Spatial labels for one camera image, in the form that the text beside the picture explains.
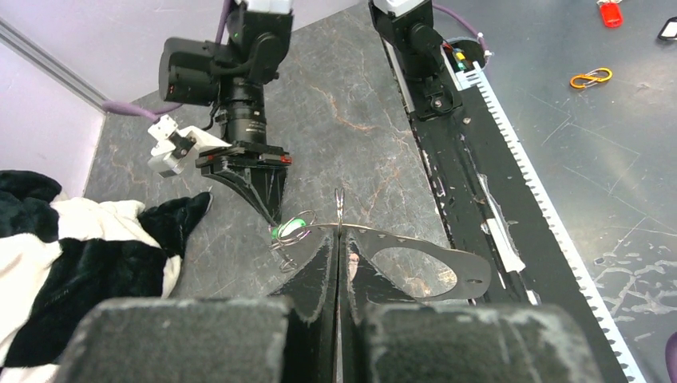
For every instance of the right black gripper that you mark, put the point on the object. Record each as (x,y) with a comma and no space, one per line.
(255,172)

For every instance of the orange carabiner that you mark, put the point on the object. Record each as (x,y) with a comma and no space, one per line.
(586,80)

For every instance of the green key tag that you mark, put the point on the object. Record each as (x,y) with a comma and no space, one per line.
(294,223)

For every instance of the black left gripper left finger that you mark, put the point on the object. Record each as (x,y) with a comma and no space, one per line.
(309,352)

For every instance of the black key fob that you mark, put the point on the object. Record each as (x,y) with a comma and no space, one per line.
(669,30)

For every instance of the black white checkered pillow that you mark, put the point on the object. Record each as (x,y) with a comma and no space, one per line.
(62,256)

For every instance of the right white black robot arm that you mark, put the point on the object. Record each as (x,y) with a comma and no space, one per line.
(228,76)

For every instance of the red key tag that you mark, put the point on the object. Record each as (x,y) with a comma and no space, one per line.
(610,13)

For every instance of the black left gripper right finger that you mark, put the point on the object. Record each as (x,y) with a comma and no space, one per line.
(372,349)

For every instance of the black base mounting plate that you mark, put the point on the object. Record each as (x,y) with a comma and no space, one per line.
(489,197)

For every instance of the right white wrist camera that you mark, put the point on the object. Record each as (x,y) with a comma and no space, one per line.
(176,147)

